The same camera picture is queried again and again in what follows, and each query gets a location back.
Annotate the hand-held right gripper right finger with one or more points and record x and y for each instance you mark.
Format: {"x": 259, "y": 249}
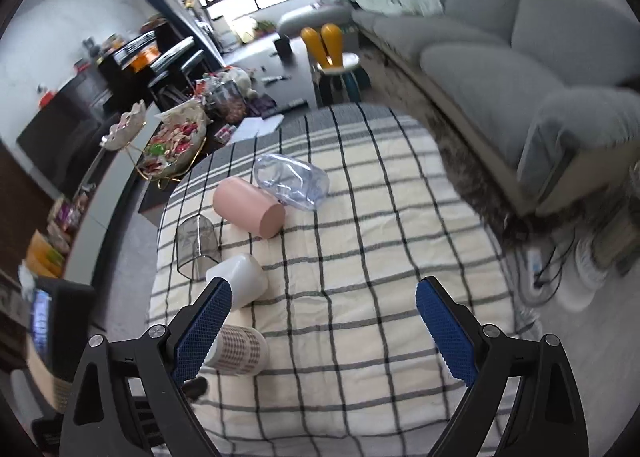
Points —
{"x": 445, "y": 332}

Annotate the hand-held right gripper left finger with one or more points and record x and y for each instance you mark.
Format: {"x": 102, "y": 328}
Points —
{"x": 205, "y": 327}

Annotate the beige checked cup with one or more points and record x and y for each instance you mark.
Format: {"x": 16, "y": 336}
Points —
{"x": 240, "y": 349}

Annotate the white cup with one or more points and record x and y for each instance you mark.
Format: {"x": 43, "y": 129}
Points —
{"x": 245, "y": 277}

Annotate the smoky transparent cup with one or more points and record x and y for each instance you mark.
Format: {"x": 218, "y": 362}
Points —
{"x": 197, "y": 247}

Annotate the pink cup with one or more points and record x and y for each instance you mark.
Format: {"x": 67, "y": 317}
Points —
{"x": 245, "y": 204}

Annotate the clear plastic cup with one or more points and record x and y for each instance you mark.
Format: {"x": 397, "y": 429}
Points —
{"x": 295, "y": 182}

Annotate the black cup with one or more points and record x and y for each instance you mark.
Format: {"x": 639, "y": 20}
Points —
{"x": 282, "y": 46}

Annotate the white power strip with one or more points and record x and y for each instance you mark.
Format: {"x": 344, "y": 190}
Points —
{"x": 534, "y": 264}

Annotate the cream plaid blanket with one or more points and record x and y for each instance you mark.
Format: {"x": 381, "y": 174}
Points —
{"x": 350, "y": 262}

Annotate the black device with screen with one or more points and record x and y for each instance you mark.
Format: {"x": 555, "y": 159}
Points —
{"x": 70, "y": 317}

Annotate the white fan base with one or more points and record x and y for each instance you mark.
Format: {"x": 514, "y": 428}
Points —
{"x": 582, "y": 282}

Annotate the pile of snack packets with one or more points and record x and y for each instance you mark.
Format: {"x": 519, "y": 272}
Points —
{"x": 55, "y": 237}

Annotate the tiered gold snack tray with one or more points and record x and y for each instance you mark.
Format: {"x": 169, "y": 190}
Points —
{"x": 172, "y": 137}

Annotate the white paper sheet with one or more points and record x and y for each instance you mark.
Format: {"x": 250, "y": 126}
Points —
{"x": 257, "y": 128}

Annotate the purple packet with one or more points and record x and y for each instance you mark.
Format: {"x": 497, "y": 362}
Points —
{"x": 262, "y": 107}

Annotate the dark tv cabinet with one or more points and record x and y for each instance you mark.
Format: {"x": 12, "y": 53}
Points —
{"x": 65, "y": 127}

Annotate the white plush toy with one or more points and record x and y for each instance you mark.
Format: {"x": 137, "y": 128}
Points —
{"x": 242, "y": 79}

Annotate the grey sofa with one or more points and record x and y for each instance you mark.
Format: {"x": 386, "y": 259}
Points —
{"x": 500, "y": 67}

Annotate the dark coffee table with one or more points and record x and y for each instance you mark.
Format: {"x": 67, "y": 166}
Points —
{"x": 290, "y": 67}

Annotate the yellow rabbit-ear child chair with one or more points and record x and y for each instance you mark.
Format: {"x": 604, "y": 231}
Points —
{"x": 330, "y": 42}

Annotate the white round pouf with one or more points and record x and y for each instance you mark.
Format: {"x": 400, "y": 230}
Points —
{"x": 310, "y": 17}

